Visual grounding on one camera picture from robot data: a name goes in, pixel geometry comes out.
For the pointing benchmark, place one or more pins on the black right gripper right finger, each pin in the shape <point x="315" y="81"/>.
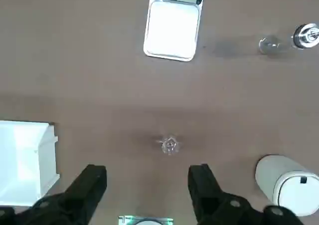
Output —
<point x="204" y="187"/>

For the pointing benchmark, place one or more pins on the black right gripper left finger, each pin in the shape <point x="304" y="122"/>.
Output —
<point x="84" y="190"/>

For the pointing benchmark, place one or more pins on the small clear glass beaker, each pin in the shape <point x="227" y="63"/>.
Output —
<point x="170" y="145"/>

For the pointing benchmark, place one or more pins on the white plastic bin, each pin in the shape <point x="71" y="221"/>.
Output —
<point x="25" y="160"/>

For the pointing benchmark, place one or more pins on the green-edged white device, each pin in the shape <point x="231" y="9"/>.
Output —
<point x="145" y="220"/>

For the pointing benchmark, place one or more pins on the white cylindrical lidded container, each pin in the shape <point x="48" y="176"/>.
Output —
<point x="276" y="177"/>

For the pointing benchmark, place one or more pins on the small empty clear glass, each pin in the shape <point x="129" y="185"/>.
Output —
<point x="270" y="45"/>

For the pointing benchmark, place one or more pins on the white digital kitchen scale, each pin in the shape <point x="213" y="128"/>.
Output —
<point x="173" y="30"/>

